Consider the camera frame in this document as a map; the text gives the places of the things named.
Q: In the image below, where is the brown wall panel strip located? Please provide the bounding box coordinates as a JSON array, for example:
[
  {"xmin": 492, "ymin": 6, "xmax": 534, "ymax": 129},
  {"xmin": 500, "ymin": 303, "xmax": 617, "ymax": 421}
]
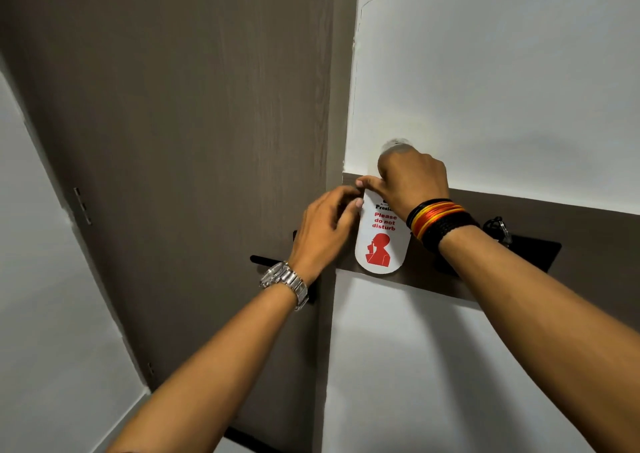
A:
[{"xmin": 334, "ymin": 172, "xmax": 640, "ymax": 331}]

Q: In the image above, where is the person's left forearm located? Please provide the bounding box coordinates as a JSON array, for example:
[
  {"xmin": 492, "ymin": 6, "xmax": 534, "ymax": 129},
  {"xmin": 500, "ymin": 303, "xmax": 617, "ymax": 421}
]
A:
[{"xmin": 106, "ymin": 282, "xmax": 302, "ymax": 453}]

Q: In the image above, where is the white red door hanger sign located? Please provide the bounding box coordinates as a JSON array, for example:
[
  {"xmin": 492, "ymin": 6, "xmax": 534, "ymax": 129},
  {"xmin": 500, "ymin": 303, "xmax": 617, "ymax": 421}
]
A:
[{"xmin": 354, "ymin": 189, "xmax": 412, "ymax": 275}]

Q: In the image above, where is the person's left hand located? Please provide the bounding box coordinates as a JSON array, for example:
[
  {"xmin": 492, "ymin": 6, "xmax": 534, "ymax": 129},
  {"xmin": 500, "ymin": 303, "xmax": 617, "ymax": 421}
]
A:
[{"xmin": 288, "ymin": 185, "xmax": 364, "ymax": 286}]

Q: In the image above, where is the person's right forearm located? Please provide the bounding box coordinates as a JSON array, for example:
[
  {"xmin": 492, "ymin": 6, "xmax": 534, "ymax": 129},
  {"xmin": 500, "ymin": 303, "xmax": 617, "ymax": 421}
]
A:
[{"xmin": 439, "ymin": 225, "xmax": 640, "ymax": 453}]

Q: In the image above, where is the round white wall knob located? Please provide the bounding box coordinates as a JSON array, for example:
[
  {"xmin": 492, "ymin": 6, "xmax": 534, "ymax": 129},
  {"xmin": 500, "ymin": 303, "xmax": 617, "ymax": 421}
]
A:
[{"xmin": 380, "ymin": 138, "xmax": 417, "ymax": 156}]

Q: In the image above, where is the silver metal wristwatch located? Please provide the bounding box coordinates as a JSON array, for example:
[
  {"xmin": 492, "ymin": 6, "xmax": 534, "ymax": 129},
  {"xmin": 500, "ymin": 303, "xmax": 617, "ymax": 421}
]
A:
[{"xmin": 259, "ymin": 261, "xmax": 309, "ymax": 311}]

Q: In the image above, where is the metal key ring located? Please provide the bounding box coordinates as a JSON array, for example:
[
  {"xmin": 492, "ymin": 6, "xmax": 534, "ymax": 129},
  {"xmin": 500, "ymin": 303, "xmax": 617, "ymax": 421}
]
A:
[{"xmin": 482, "ymin": 216, "xmax": 514, "ymax": 248}]

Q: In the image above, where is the black lever door handle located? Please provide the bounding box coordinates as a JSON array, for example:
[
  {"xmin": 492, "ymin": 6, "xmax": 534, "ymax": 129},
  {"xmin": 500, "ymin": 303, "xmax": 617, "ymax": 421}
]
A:
[{"xmin": 249, "ymin": 230, "xmax": 318, "ymax": 305}]

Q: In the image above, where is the red orange thread wristband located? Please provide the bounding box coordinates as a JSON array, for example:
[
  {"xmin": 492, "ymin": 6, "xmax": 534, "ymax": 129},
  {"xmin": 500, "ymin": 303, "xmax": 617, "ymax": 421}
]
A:
[{"xmin": 406, "ymin": 198, "xmax": 467, "ymax": 241}]

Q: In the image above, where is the brown door frame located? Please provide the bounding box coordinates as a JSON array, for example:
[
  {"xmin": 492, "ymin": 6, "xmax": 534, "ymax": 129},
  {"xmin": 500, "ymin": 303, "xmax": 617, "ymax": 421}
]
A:
[{"xmin": 311, "ymin": 0, "xmax": 361, "ymax": 453}]

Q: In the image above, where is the black wall plate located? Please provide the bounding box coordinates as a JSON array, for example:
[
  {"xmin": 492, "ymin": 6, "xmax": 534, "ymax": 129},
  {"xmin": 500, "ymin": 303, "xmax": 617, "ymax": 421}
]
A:
[{"xmin": 434, "ymin": 232, "xmax": 562, "ymax": 277}]

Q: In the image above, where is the brown wooden door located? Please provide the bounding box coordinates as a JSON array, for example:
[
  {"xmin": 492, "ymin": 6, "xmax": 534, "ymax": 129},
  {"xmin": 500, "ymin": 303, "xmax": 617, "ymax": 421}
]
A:
[{"xmin": 0, "ymin": 0, "xmax": 337, "ymax": 453}]

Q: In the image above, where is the person's right hand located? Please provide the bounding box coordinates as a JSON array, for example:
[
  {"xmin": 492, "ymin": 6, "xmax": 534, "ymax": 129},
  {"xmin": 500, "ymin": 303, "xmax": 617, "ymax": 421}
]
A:
[{"xmin": 356, "ymin": 147, "xmax": 451, "ymax": 221}]

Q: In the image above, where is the black braided wristband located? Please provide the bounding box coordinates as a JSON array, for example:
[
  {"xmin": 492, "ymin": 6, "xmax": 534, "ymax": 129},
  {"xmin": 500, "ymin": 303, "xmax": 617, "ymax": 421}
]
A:
[{"xmin": 421, "ymin": 211, "xmax": 481, "ymax": 255}]

